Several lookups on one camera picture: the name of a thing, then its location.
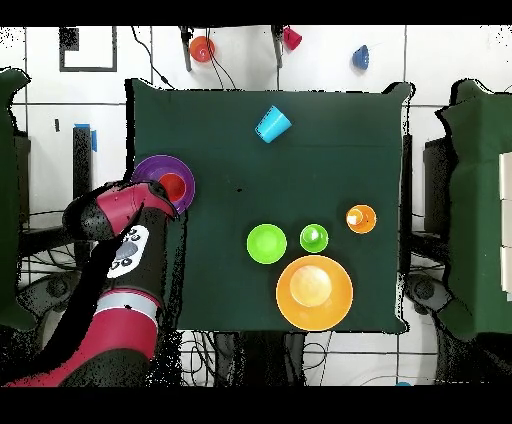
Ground green bowl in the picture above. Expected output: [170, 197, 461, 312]
[246, 223, 288, 266]

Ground orange cup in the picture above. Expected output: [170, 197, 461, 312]
[157, 172, 188, 202]

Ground light blue cup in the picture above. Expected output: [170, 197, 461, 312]
[254, 104, 293, 144]

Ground purple bowl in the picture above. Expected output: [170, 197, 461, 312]
[130, 154, 197, 216]

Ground orange bowl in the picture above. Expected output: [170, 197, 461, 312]
[188, 35, 217, 64]

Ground blue bowl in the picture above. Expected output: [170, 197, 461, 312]
[351, 43, 371, 72]

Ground dark green tablecloth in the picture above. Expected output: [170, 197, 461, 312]
[125, 77, 415, 334]

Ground green cup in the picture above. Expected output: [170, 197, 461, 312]
[299, 223, 330, 254]

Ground large yellow bowl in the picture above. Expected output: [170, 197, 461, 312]
[275, 254, 355, 332]

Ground yellow cup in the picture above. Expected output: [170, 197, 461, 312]
[345, 204, 378, 235]

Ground thin black bar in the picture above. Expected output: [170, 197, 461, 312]
[401, 133, 414, 277]

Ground black stand leg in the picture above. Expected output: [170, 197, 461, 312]
[270, 25, 286, 69]
[179, 26, 194, 73]

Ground red cup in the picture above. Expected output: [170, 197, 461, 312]
[282, 26, 304, 52]

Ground long black beam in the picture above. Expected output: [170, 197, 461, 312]
[72, 125, 94, 201]

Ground gray black machine base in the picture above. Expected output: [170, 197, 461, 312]
[403, 271, 453, 317]
[17, 270, 85, 317]

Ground short black beam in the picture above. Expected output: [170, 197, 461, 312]
[19, 222, 77, 257]

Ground green cloth side table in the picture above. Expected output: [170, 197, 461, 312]
[0, 67, 37, 333]
[435, 79, 512, 341]

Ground white boxes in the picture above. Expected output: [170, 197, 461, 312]
[497, 151, 512, 301]

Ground thin black cable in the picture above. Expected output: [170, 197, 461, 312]
[205, 27, 238, 91]
[130, 26, 175, 90]

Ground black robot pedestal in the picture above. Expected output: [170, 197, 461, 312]
[213, 330, 307, 388]

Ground black square frame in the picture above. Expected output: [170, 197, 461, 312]
[58, 26, 118, 73]

